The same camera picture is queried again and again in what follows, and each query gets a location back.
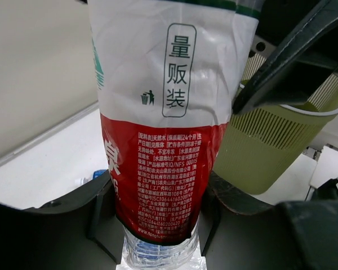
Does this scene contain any red label water bottle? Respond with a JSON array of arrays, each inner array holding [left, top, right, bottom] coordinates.
[[87, 1, 263, 269]]

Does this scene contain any green mesh waste bin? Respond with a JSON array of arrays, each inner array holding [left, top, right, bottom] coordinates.
[[211, 52, 338, 196]]

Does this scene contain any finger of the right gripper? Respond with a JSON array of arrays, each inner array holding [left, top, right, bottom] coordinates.
[[233, 1, 338, 114]]

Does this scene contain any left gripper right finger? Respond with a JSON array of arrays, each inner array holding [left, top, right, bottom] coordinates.
[[199, 173, 338, 269]]

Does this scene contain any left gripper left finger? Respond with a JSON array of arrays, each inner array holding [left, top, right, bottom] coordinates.
[[0, 172, 123, 269]]

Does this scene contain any blue label bottle far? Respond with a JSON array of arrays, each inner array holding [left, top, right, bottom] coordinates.
[[74, 169, 106, 187]]

